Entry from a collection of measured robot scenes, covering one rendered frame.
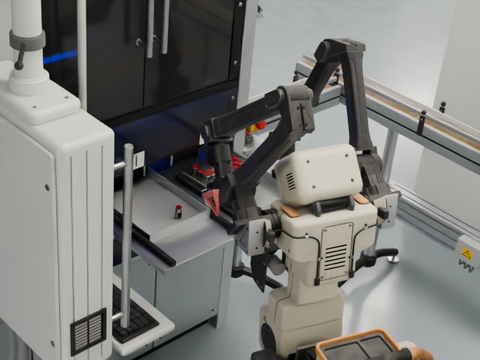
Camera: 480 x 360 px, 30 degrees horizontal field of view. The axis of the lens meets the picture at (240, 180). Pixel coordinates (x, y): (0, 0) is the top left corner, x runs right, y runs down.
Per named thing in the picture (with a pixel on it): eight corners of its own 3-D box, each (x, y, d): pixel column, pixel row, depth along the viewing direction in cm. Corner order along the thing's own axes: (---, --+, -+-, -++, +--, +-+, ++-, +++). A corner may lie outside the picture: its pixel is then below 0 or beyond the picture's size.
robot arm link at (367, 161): (368, 180, 268) (383, 178, 271) (358, 149, 271) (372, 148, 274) (352, 191, 276) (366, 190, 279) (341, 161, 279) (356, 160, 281)
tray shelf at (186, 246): (77, 206, 310) (77, 202, 309) (226, 148, 353) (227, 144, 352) (164, 276, 282) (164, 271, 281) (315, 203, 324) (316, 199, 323)
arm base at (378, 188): (368, 201, 264) (403, 194, 269) (360, 176, 266) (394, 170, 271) (356, 211, 272) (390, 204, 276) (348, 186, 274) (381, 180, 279)
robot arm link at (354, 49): (343, 32, 269) (368, 31, 274) (316, 40, 281) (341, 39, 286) (358, 180, 270) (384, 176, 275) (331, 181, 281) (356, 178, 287)
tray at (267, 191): (181, 179, 327) (181, 171, 325) (233, 158, 343) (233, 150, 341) (246, 222, 307) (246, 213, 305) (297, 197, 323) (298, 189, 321)
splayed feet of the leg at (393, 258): (323, 292, 419) (327, 268, 411) (390, 253, 449) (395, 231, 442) (336, 301, 414) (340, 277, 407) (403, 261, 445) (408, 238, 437)
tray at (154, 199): (89, 197, 312) (89, 188, 310) (148, 174, 328) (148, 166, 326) (149, 243, 292) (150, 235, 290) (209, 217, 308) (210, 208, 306)
